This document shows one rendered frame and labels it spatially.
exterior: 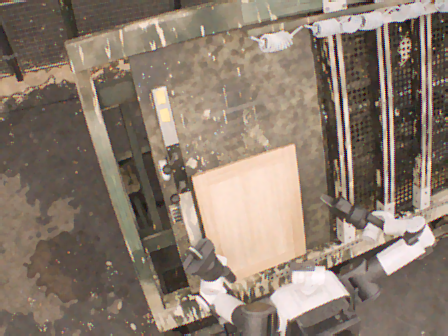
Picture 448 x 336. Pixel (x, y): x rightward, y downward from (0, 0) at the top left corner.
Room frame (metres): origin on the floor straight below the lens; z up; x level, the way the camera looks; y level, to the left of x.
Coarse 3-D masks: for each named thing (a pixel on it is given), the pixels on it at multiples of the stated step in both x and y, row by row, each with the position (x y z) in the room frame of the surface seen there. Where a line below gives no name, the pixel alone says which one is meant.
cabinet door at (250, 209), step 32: (256, 160) 1.04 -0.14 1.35; (288, 160) 1.08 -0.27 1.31; (224, 192) 0.94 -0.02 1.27; (256, 192) 0.97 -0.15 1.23; (288, 192) 1.00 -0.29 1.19; (224, 224) 0.85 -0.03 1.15; (256, 224) 0.88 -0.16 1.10; (288, 224) 0.91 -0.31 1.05; (224, 256) 0.76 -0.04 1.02; (256, 256) 0.79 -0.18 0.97; (288, 256) 0.82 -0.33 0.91
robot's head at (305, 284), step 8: (296, 272) 0.56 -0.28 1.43; (304, 272) 0.56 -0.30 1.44; (312, 272) 0.55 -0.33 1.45; (320, 272) 0.55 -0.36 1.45; (296, 280) 0.53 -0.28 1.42; (304, 280) 0.53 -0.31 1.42; (312, 280) 0.53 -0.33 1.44; (320, 280) 0.53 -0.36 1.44; (304, 288) 0.52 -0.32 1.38; (312, 288) 0.52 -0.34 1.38
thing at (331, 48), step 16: (336, 0) 1.43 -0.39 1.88; (352, 16) 1.32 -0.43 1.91; (320, 48) 1.39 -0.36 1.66; (336, 48) 1.36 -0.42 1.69; (336, 64) 1.34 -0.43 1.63; (336, 80) 1.29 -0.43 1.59; (336, 96) 1.25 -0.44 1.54; (336, 112) 1.21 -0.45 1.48; (336, 128) 1.18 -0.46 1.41; (336, 144) 1.15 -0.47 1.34; (336, 160) 1.12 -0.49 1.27; (336, 176) 1.09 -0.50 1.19; (352, 176) 1.08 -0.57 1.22; (352, 192) 1.04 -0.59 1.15; (352, 240) 0.90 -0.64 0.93
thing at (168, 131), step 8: (152, 88) 1.10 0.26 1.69; (160, 88) 1.10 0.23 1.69; (152, 96) 1.09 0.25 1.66; (160, 104) 1.07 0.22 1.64; (168, 104) 1.07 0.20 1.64; (160, 120) 1.03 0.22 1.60; (160, 128) 1.02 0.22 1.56; (168, 128) 1.02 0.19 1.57; (168, 136) 1.00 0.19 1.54; (176, 136) 1.01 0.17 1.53; (168, 144) 0.98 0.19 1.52; (168, 160) 0.96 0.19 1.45; (176, 192) 0.89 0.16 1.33; (184, 200) 0.87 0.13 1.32; (192, 200) 0.87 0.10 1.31; (184, 208) 0.85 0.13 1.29; (192, 208) 0.85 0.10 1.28; (184, 216) 0.83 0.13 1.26; (192, 216) 0.83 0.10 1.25; (184, 224) 0.82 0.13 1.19; (192, 224) 0.81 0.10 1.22; (192, 232) 0.79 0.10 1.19; (200, 232) 0.80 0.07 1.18; (192, 240) 0.77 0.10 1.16; (200, 280) 0.67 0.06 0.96
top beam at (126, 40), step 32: (224, 0) 1.34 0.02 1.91; (256, 0) 1.33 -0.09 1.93; (288, 0) 1.37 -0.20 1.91; (320, 0) 1.41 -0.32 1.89; (352, 0) 1.46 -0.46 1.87; (96, 32) 1.17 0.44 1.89; (128, 32) 1.14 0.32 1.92; (160, 32) 1.17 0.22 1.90; (192, 32) 1.20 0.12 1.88; (96, 64) 1.05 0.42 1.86
